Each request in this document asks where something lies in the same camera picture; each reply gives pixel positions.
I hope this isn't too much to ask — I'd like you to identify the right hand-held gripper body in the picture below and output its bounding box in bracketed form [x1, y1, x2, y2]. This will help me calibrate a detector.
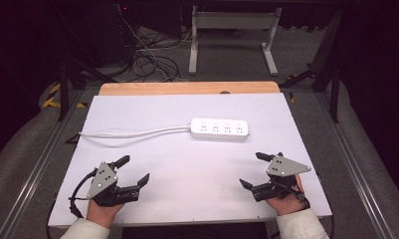
[252, 152, 312, 203]

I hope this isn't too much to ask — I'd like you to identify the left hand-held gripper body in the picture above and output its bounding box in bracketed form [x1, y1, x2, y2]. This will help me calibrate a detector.
[87, 160, 141, 208]

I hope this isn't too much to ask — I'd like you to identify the person's left hand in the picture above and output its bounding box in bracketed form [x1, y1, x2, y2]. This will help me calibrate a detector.
[86, 198, 125, 230]

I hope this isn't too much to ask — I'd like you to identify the person's right hand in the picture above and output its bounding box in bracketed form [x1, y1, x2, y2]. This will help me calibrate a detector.
[265, 173, 307, 217]

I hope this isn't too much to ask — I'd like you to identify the white board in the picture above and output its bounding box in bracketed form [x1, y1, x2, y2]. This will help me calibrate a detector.
[48, 92, 333, 229]

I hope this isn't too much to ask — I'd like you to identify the white power strip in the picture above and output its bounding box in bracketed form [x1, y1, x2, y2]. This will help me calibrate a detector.
[189, 117, 251, 141]

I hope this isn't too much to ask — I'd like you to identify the black metal stand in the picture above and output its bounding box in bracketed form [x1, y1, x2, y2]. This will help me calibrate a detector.
[57, 58, 119, 122]
[279, 9, 344, 124]

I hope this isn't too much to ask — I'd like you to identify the yellow black hazard tape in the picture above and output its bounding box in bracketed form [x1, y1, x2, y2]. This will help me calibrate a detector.
[42, 82, 89, 110]

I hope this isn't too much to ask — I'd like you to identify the wooden table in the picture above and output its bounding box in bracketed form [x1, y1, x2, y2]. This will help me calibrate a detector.
[98, 81, 282, 97]

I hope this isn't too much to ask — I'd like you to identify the black cabinet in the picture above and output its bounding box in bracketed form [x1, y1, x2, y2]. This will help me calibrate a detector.
[86, 0, 140, 68]

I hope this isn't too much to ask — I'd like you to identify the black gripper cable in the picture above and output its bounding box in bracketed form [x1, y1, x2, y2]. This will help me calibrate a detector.
[68, 168, 99, 219]
[276, 180, 311, 210]

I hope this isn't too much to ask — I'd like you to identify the white power strip cable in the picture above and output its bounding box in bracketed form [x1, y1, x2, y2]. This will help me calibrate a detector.
[78, 124, 192, 139]

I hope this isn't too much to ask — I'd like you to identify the aluminium rail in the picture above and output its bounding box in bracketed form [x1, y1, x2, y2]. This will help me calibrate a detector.
[0, 89, 86, 239]
[315, 93, 398, 239]

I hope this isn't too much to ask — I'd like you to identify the black cable bundle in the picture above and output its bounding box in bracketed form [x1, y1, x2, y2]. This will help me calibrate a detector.
[129, 31, 182, 83]

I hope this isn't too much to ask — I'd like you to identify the thin white cable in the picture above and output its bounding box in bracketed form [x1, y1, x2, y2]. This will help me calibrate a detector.
[116, 4, 194, 63]

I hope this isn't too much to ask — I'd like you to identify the white metal stand frame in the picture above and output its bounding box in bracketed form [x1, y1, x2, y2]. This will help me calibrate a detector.
[188, 4, 284, 77]

